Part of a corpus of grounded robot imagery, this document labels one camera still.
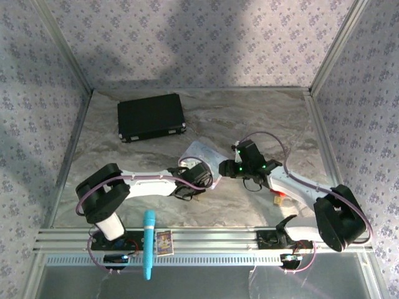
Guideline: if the cyan marker pen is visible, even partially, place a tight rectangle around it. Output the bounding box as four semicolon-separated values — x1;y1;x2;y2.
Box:
142;210;156;281

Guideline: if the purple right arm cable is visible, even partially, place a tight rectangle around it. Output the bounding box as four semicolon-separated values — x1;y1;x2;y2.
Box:
239;130;374;247

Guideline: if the black hard case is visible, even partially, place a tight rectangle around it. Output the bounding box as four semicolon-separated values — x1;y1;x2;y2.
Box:
117;93;187;144

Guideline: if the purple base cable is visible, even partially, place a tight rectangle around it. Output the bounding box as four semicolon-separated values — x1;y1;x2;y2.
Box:
87;235;144;276
249;241;318;275

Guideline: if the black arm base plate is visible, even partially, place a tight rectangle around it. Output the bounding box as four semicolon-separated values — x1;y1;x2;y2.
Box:
256;229;316;250
89;229;148;252

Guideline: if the small black controller box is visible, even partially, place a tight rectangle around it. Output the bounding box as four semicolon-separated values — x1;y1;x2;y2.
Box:
279;253;303;269
103;254;130;270

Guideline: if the aluminium corner post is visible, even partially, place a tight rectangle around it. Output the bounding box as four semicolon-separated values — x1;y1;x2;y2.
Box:
309;0;369;96
30;0;95;95

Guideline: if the pastel cartoon storage box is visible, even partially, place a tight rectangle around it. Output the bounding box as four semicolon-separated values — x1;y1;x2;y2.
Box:
178;140;224;190

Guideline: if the aluminium frame rail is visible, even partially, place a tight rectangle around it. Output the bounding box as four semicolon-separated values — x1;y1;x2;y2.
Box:
32;226;374;255

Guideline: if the small colourful picture card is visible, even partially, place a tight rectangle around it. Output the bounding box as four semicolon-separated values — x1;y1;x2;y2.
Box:
155;229;174;258

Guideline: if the slotted grey cable duct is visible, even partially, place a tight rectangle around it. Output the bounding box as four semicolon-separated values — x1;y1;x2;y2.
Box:
45;252;365;267

